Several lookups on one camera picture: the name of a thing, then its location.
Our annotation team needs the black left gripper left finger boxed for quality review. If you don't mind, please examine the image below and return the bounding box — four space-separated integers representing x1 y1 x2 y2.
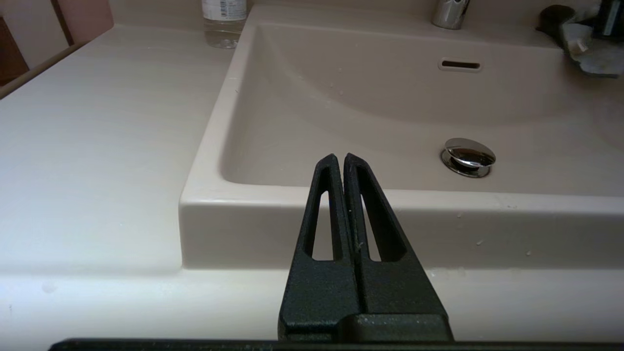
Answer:
278 154 362 343

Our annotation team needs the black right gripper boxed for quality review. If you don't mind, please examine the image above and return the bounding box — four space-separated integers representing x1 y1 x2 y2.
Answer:
599 0 624 39

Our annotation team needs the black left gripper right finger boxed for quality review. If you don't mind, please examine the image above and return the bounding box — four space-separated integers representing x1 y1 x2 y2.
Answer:
343 153 450 317

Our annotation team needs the light blue grey cloth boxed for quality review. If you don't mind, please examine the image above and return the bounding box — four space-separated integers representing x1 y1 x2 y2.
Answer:
536 5 624 78

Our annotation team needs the chrome faucet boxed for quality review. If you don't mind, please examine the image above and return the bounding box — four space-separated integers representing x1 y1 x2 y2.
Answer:
431 0 470 30

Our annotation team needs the beige sink basin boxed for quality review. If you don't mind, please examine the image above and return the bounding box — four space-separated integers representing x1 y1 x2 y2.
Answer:
179 5 624 270

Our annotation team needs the chrome drain stopper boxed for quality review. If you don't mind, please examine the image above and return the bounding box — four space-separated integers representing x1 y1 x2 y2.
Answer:
441 137 497 178

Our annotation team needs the capless clear plastic bottle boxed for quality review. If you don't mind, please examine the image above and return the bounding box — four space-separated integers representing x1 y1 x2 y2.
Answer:
201 0 248 49

